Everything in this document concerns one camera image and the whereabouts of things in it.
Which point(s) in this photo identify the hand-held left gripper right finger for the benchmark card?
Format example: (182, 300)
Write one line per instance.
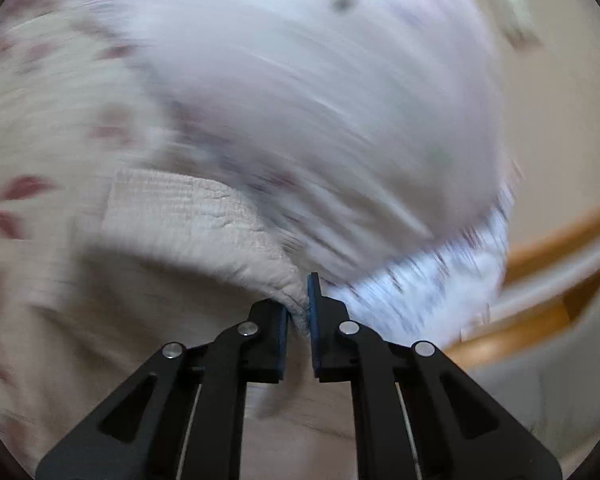
(314, 330)

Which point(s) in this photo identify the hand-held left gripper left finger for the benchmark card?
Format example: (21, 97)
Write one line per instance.
(281, 340)

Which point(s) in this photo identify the white patterned small garment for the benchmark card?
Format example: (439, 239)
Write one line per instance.
(325, 125)

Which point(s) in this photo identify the floral beige bed sheet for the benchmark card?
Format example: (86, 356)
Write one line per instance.
(80, 240)

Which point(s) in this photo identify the wooden bed frame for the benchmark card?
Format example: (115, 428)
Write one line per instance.
(530, 290)

